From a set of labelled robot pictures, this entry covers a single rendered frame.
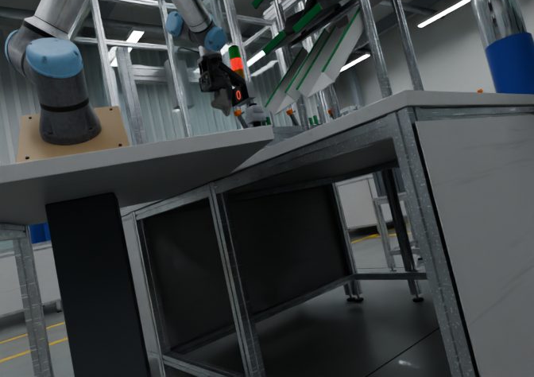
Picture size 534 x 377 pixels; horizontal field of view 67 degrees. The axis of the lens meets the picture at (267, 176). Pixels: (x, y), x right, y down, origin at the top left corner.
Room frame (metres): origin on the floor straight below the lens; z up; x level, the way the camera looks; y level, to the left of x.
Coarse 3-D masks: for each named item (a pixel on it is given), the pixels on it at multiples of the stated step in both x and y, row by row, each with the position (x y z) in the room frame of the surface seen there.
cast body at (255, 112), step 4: (252, 104) 1.46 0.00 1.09; (256, 104) 1.47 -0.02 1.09; (248, 108) 1.47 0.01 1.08; (252, 108) 1.45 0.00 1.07; (256, 108) 1.45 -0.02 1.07; (260, 108) 1.47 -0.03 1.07; (248, 112) 1.47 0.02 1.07; (252, 112) 1.45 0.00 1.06; (256, 112) 1.45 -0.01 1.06; (260, 112) 1.46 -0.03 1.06; (248, 116) 1.46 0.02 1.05; (252, 116) 1.44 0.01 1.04; (256, 116) 1.45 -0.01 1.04; (260, 116) 1.46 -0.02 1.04; (264, 116) 1.47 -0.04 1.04; (248, 120) 1.46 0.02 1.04; (252, 120) 1.44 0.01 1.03; (256, 120) 1.45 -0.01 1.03; (260, 120) 1.46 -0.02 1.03; (264, 120) 1.47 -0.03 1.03
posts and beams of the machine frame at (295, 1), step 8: (288, 0) 2.61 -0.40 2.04; (296, 0) 2.57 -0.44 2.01; (272, 8) 2.75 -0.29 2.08; (288, 8) 2.66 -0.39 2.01; (296, 8) 2.64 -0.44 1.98; (264, 16) 2.82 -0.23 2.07; (272, 16) 2.77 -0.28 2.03; (304, 40) 2.64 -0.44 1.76; (304, 48) 2.64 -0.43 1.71; (320, 96) 2.62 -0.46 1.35; (320, 104) 2.62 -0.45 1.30; (320, 112) 2.64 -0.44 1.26; (328, 120) 2.63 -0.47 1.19
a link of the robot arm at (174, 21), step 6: (174, 12) 1.26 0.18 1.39; (168, 18) 1.27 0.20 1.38; (174, 18) 1.26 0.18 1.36; (180, 18) 1.25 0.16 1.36; (168, 24) 1.28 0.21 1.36; (174, 24) 1.26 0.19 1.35; (180, 24) 1.26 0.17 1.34; (186, 24) 1.25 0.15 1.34; (168, 30) 1.28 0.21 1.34; (174, 30) 1.26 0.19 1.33; (180, 30) 1.27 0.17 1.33; (186, 30) 1.26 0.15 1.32; (180, 36) 1.30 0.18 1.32; (186, 36) 1.27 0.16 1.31
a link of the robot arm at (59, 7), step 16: (48, 0) 0.98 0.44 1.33; (64, 0) 0.98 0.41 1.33; (80, 0) 1.01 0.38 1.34; (48, 16) 0.98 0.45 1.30; (64, 16) 1.00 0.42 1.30; (16, 32) 1.02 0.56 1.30; (32, 32) 0.97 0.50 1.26; (48, 32) 0.98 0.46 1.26; (64, 32) 1.02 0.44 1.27; (16, 48) 0.98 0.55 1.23; (16, 64) 0.99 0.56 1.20
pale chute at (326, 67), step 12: (360, 12) 1.11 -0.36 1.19; (360, 24) 1.10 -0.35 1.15; (336, 36) 1.22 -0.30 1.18; (348, 36) 1.08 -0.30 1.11; (324, 48) 1.20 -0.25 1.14; (336, 48) 1.05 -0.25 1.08; (348, 48) 1.07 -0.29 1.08; (324, 60) 1.19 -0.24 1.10; (336, 60) 1.05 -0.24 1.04; (312, 72) 1.16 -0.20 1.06; (324, 72) 1.02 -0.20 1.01; (336, 72) 1.04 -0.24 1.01; (300, 84) 1.14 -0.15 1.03; (312, 84) 1.16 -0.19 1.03; (324, 84) 1.08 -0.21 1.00
